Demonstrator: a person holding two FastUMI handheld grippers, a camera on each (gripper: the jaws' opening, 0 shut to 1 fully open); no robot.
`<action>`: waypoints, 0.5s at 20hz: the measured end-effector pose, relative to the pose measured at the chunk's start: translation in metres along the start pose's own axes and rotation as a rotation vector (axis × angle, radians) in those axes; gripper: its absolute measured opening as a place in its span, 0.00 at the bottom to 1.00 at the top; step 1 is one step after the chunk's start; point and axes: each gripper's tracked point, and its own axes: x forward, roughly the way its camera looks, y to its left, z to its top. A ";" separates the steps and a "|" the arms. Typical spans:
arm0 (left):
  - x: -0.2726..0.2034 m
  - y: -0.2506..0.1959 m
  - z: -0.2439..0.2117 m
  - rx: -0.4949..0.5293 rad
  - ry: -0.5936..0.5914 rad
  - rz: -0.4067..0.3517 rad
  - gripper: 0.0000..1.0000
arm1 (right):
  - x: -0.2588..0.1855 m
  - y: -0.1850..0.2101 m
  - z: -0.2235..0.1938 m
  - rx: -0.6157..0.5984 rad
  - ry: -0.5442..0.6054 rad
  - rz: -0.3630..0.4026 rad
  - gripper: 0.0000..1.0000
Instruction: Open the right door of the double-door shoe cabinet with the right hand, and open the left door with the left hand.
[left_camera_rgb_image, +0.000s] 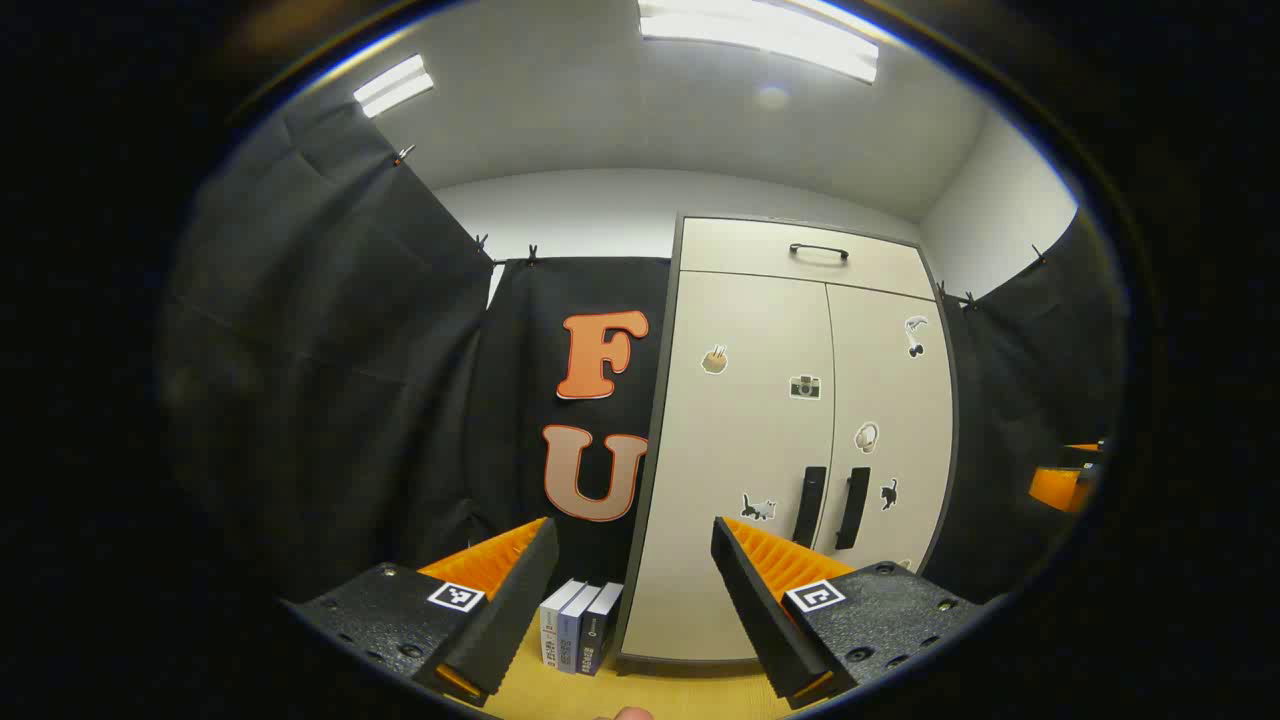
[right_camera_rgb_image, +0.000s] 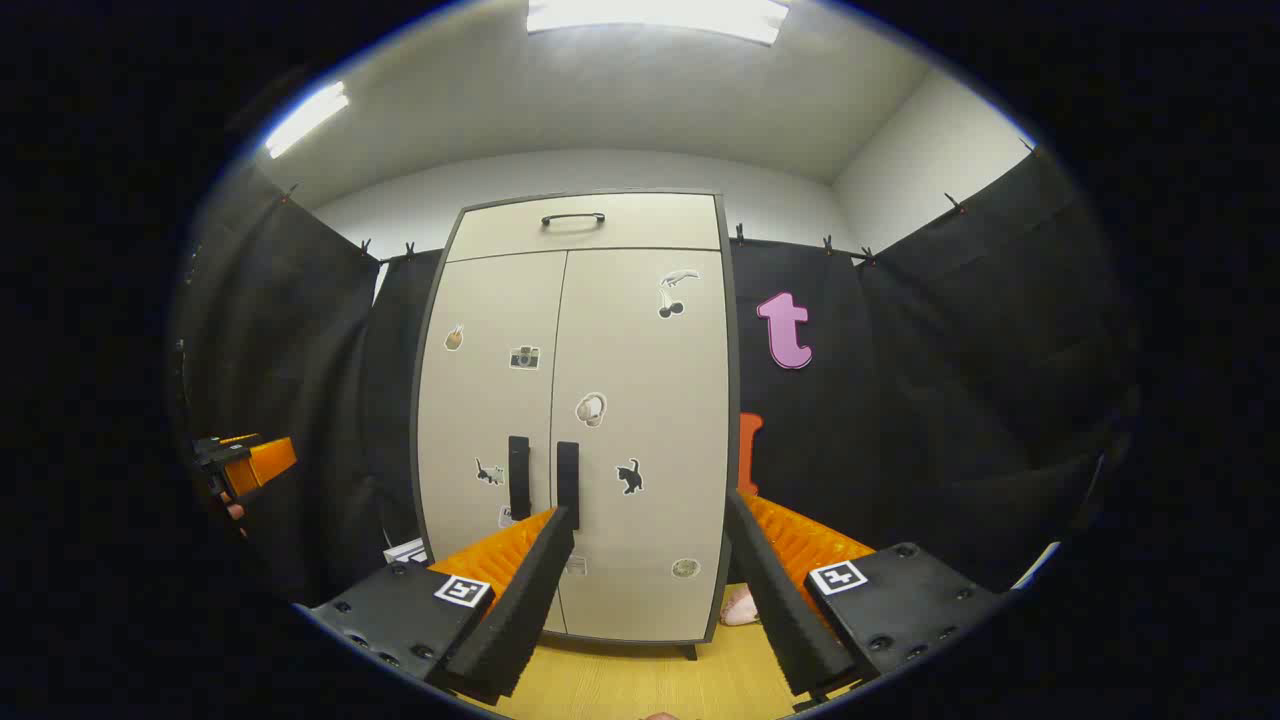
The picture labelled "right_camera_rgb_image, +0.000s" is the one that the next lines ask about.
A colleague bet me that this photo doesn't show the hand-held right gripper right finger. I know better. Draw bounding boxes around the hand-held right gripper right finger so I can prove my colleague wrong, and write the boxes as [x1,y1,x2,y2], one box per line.
[724,488,1006,713]

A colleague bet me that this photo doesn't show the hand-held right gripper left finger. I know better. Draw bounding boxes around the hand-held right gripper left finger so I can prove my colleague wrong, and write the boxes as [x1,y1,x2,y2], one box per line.
[297,505,578,706]

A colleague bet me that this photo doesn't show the beige cabinet door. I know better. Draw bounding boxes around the beige cabinet door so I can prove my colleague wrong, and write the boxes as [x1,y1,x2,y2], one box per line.
[415,250,568,636]
[548,247,731,644]

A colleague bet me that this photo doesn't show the beige double-door shoe cabinet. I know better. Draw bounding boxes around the beige double-door shoe cabinet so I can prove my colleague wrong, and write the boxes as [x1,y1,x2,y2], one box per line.
[410,190,743,661]

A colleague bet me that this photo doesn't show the beige cabinet drawer front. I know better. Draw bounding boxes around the beige cabinet drawer front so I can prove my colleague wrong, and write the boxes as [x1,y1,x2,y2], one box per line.
[445,193,723,263]

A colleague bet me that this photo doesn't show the black backdrop cloth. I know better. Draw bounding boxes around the black backdrop cloth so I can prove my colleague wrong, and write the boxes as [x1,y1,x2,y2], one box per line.
[170,140,1141,611]

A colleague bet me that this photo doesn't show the narrow ceiling light panel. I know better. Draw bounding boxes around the narrow ceiling light panel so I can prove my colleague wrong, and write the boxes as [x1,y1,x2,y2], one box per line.
[263,82,351,159]

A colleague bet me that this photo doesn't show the large ceiling light panel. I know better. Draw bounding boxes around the large ceiling light panel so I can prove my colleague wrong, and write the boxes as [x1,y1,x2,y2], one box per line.
[527,0,791,46]

